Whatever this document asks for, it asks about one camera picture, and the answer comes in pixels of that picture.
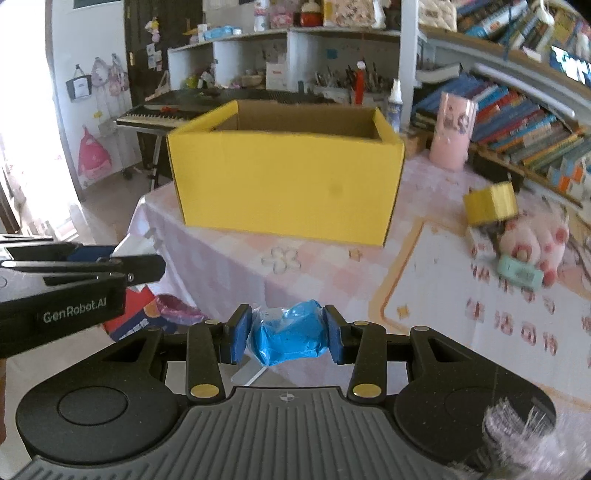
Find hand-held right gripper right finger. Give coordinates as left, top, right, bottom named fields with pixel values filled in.
left=323, top=305, right=481, bottom=400

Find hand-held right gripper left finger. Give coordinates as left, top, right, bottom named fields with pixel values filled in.
left=95, top=304, right=254, bottom=401

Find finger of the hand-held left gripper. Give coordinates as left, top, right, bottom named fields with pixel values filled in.
left=4, top=243, right=117, bottom=262
left=0, top=255, right=166, bottom=284

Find blue plastic bag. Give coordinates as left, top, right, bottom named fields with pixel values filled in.
left=247, top=300, right=331, bottom=368

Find yellow cardboard box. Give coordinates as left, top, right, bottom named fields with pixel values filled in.
left=166, top=99, right=406, bottom=248

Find yellow tape roll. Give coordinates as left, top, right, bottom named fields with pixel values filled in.
left=463, top=182, right=520, bottom=227

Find pink plush toy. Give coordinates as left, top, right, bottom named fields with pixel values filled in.
left=498, top=207, right=571, bottom=288

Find pink checkered cloth desktop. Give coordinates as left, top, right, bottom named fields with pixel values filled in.
left=126, top=150, right=591, bottom=480

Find pink plastic bag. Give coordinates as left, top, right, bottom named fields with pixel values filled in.
left=154, top=295, right=209, bottom=326

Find pink backpack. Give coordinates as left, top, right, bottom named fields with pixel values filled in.
left=77, top=126, right=113, bottom=186

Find black keyboard stand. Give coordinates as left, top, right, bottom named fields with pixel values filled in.
left=137, top=129, right=168, bottom=191

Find printed calendar desk mat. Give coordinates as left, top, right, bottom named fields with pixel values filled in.
left=381, top=216, right=591, bottom=409

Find black electric keyboard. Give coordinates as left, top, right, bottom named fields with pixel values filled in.
left=113, top=89, right=326, bottom=136

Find dark tote bag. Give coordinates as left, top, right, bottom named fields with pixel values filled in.
left=65, top=65, right=93, bottom=100

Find hanging pink bags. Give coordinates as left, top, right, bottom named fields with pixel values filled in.
left=91, top=54, right=130, bottom=96

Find mint green box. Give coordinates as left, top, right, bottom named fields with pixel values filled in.
left=497, top=255, right=546, bottom=291

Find dark door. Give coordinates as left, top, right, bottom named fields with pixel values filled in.
left=124, top=0, right=205, bottom=119

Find pink cylinder cup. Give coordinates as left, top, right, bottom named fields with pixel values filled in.
left=429, top=91, right=476, bottom=171

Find white box with red label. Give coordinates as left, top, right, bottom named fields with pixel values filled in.
left=265, top=62, right=290, bottom=91

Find pen holder with pens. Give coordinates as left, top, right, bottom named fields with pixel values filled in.
left=313, top=59, right=394, bottom=105

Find white cubby shelf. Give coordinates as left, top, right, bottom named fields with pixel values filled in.
left=167, top=27, right=403, bottom=95

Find pink patterned box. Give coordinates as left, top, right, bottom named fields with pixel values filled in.
left=270, top=8, right=297, bottom=30

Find long row of books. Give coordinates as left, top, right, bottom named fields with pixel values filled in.
left=412, top=73, right=591, bottom=197

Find red and white figurine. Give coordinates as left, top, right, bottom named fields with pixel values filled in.
left=298, top=0, right=324, bottom=28

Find floral house-shaped bag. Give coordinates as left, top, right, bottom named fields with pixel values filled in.
left=323, top=0, right=387, bottom=29

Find wooden bookshelf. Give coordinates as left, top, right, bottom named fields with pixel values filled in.
left=401, top=0, right=591, bottom=209

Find white knit bag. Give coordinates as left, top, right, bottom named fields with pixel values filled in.
left=418, top=0, right=458, bottom=33

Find short row of books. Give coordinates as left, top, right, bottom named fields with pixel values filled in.
left=456, top=0, right=591, bottom=52

